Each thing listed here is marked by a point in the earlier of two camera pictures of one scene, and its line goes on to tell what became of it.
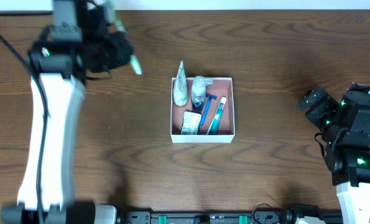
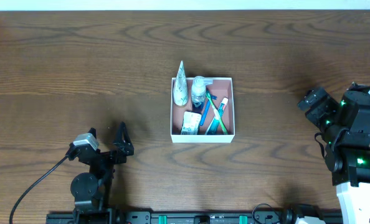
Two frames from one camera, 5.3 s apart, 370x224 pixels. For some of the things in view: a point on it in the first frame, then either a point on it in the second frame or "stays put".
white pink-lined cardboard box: x=202 y=111 stays put
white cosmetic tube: x=180 y=88 stays put
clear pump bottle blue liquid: x=198 y=92 stays put
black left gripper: x=111 y=50 -> x=107 y=155
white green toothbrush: x=112 y=16 -> x=217 y=114
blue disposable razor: x=210 y=96 stays put
